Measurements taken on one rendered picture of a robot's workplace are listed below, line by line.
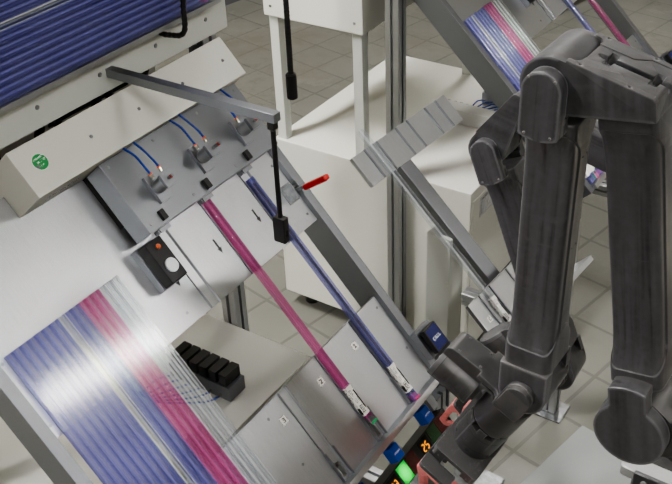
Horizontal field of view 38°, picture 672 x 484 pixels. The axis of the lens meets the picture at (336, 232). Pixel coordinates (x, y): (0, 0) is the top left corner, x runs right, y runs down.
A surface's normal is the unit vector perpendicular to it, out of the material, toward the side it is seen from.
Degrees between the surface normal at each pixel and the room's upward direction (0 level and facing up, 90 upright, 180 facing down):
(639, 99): 90
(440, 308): 90
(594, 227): 0
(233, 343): 0
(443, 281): 90
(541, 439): 0
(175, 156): 48
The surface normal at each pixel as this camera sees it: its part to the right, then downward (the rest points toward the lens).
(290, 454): 0.59, -0.36
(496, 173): -0.48, 0.39
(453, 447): 0.34, -0.61
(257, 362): -0.04, -0.83
